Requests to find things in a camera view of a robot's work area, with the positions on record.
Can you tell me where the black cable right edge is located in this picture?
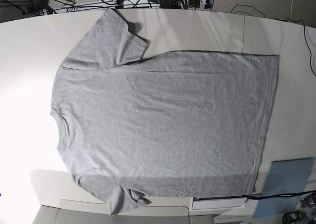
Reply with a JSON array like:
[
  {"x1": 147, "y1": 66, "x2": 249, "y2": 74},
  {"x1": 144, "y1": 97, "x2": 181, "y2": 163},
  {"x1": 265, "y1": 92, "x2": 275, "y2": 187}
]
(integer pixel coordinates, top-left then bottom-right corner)
[{"x1": 273, "y1": 17, "x2": 316, "y2": 76}]

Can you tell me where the blue-grey flat panel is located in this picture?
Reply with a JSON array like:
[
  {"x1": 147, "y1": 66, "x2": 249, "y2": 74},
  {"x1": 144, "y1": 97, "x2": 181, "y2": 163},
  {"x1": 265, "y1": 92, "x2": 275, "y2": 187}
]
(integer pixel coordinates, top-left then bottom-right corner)
[{"x1": 253, "y1": 157, "x2": 315, "y2": 219}]

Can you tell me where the black cable on table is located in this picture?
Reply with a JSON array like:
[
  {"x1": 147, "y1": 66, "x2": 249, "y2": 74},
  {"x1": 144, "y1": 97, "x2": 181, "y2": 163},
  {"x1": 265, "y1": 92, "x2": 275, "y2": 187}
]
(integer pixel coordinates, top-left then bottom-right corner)
[{"x1": 243, "y1": 190, "x2": 316, "y2": 200}]

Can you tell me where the yellow cable on floor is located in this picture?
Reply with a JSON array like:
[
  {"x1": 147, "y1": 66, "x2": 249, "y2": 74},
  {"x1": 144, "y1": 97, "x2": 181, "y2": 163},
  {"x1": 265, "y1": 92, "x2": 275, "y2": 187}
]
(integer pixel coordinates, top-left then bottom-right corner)
[{"x1": 290, "y1": 0, "x2": 299, "y2": 21}]

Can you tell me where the grey T-shirt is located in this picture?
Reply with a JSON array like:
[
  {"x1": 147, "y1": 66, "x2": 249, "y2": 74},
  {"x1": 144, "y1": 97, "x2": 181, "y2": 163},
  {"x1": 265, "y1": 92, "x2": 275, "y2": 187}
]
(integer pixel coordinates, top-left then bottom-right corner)
[{"x1": 51, "y1": 9, "x2": 279, "y2": 215}]

